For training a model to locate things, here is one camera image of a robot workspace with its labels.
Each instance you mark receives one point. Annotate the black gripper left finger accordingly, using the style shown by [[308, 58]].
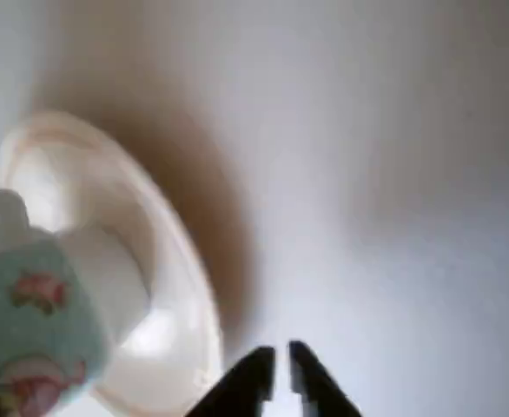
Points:
[[241, 386]]

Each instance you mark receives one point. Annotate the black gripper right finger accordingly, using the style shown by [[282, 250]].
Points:
[[319, 386]]

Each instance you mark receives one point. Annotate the white mug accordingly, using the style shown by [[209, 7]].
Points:
[[28, 313]]

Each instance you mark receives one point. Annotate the white saucer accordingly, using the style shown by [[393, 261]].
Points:
[[150, 269]]

